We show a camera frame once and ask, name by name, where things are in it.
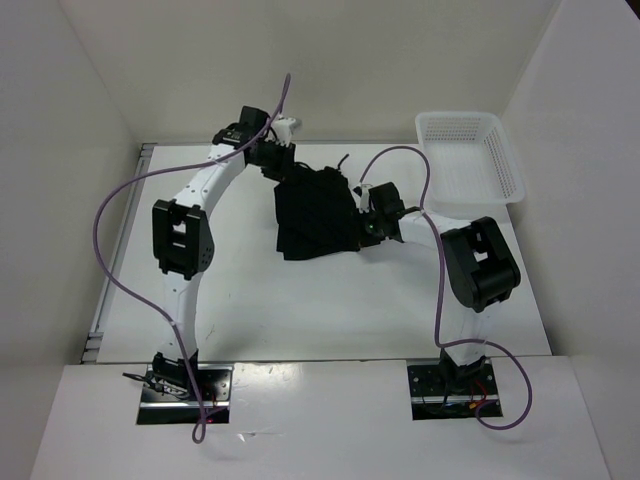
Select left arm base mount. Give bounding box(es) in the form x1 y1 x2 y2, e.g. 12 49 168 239
122 364 234 425

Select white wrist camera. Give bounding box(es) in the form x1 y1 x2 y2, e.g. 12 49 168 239
271 115 302 146
353 183 373 214

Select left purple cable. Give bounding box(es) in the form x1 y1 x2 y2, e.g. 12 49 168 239
92 73 292 444

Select white perforated plastic basket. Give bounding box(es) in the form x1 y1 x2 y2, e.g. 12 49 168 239
415 111 526 206

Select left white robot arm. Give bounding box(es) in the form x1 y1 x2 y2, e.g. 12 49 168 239
152 106 301 400

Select black shorts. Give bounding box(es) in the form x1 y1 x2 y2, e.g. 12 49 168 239
274 162 361 261

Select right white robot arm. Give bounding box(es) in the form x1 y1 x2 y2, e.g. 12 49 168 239
355 182 521 394

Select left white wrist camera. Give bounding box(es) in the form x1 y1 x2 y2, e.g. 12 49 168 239
271 115 302 146

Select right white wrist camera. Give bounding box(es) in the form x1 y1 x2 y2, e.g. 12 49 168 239
353 183 373 214

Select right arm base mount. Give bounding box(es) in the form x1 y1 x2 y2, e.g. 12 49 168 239
406 360 503 421

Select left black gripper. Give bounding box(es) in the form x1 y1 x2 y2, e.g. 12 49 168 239
249 139 298 186

